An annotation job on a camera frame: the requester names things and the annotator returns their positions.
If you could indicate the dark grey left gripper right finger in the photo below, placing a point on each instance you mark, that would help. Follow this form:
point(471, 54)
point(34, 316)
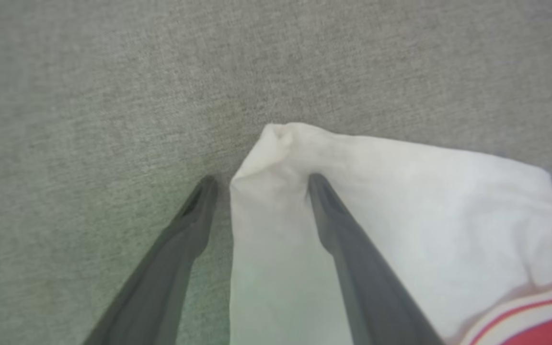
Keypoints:
point(362, 278)

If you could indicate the red Bulls basketball jersey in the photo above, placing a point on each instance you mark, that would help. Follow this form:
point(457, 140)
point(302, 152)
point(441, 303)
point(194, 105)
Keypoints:
point(424, 215)

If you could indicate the grey fabric sofa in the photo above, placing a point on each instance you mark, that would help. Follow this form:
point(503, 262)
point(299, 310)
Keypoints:
point(113, 96)

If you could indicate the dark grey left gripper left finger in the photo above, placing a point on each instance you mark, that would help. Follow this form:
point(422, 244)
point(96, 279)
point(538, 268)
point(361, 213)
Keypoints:
point(166, 273)

